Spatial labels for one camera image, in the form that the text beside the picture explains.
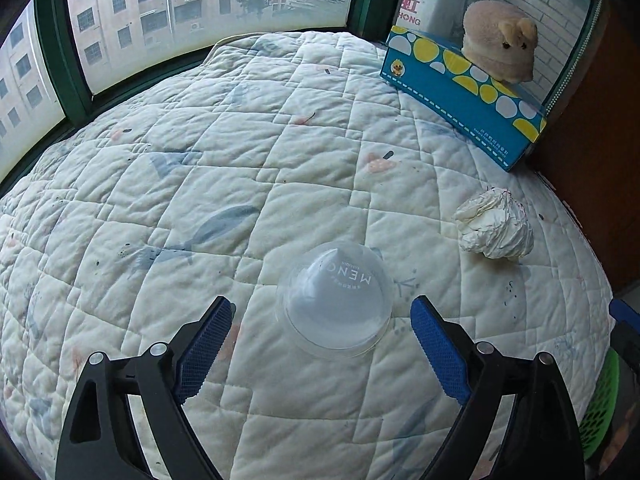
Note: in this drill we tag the green window frame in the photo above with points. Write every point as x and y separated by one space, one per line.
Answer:
62 61

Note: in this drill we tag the green plastic basket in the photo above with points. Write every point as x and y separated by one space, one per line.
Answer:
601 407

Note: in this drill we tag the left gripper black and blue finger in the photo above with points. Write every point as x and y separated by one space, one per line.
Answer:
99 441
542 439

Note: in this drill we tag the crumpled white paper ball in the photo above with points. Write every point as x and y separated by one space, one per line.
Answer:
495 225

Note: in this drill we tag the white quilted bed mat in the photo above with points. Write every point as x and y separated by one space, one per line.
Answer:
211 184

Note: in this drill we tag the blue yellow tissue box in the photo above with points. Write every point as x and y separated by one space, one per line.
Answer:
502 120

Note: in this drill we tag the clear plastic dome lid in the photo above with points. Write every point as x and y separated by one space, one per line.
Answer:
336 300

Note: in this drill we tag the brown wooden panel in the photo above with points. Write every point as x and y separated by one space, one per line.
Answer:
590 154

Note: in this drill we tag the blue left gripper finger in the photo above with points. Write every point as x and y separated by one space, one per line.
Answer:
624 313

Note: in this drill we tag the beige plush toy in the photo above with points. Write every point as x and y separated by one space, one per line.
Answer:
500 39

